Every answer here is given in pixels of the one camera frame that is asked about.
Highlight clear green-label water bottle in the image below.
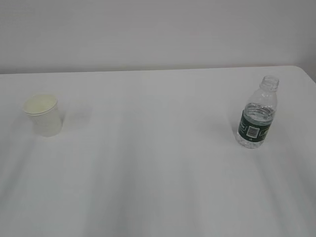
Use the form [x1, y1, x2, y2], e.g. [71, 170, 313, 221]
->
[236, 76, 279, 149]

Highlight white paper cup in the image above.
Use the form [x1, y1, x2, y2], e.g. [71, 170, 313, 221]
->
[23, 94, 62, 137]

